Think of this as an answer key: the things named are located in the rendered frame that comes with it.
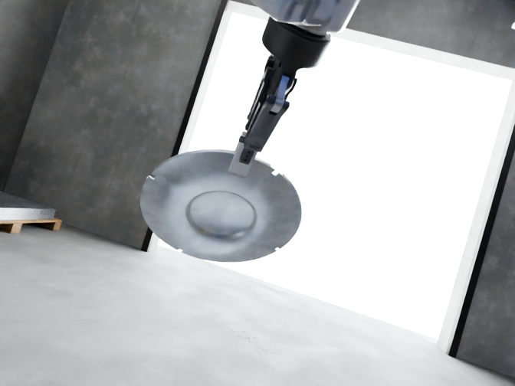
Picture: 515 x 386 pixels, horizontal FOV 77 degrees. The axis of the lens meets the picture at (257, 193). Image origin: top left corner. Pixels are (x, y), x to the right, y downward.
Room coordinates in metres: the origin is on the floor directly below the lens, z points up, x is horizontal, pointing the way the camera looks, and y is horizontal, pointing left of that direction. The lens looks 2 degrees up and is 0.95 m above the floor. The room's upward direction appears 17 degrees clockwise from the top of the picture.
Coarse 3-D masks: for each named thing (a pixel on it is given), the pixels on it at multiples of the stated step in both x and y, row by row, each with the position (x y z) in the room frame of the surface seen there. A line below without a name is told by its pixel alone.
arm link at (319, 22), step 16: (256, 0) 0.29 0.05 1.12; (272, 0) 0.28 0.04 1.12; (288, 0) 0.27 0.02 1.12; (304, 0) 0.28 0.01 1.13; (320, 0) 0.29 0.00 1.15; (336, 0) 0.30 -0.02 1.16; (352, 0) 0.31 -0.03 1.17; (272, 16) 0.29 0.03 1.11; (288, 16) 0.29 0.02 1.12; (304, 16) 0.30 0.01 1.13; (320, 16) 0.31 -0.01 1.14; (336, 16) 0.32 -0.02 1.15; (320, 32) 0.34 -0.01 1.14; (336, 32) 0.33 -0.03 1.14
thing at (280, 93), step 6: (282, 78) 0.37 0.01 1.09; (288, 78) 0.37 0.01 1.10; (282, 84) 0.37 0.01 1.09; (276, 90) 0.37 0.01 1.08; (282, 90) 0.37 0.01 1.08; (276, 96) 0.36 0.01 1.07; (282, 96) 0.36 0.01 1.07; (276, 102) 0.36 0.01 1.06; (282, 102) 0.36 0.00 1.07; (276, 108) 0.37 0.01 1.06
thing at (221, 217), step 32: (192, 160) 0.50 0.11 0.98; (224, 160) 0.50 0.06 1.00; (256, 160) 0.50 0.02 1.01; (160, 192) 0.55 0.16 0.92; (192, 192) 0.55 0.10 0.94; (224, 192) 0.56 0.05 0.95; (256, 192) 0.55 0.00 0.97; (288, 192) 0.54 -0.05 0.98; (160, 224) 0.61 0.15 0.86; (192, 224) 0.61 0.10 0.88; (224, 224) 0.62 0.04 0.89; (256, 224) 0.60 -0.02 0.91; (288, 224) 0.60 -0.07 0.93; (192, 256) 0.68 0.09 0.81; (224, 256) 0.68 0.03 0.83; (256, 256) 0.67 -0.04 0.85
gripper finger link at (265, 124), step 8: (272, 96) 0.36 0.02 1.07; (264, 104) 0.38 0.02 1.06; (272, 104) 0.36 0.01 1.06; (288, 104) 0.36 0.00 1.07; (264, 112) 0.38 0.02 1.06; (272, 112) 0.38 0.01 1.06; (280, 112) 0.37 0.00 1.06; (256, 120) 0.40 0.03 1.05; (264, 120) 0.39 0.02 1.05; (272, 120) 0.39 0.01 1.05; (256, 128) 0.40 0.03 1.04; (264, 128) 0.40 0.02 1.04; (272, 128) 0.40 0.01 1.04; (248, 136) 0.43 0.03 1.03; (256, 136) 0.42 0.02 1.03; (264, 136) 0.42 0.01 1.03; (248, 144) 0.43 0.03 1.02; (256, 144) 0.43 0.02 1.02; (264, 144) 0.43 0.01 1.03
